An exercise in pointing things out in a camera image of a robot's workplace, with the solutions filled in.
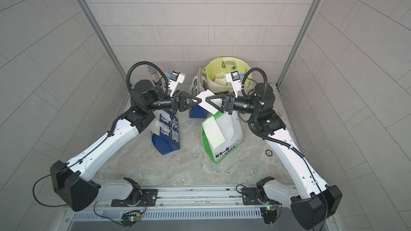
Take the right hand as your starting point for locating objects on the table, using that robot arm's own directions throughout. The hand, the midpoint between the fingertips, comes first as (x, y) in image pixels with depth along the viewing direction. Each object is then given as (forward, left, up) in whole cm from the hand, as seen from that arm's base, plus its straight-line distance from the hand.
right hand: (210, 102), depth 57 cm
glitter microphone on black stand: (+31, +29, -8) cm, 43 cm away
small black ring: (-3, -30, -41) cm, 51 cm away
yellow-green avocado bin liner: (+42, -7, -17) cm, 46 cm away
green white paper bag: (+4, -9, -24) cm, 25 cm away
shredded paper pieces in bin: (+33, -6, -19) cm, 39 cm away
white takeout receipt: (-1, -1, -20) cm, 20 cm away
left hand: (0, +4, -1) cm, 4 cm away
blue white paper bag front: (+3, +23, -23) cm, 33 cm away
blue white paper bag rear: (+26, +6, -16) cm, 31 cm away
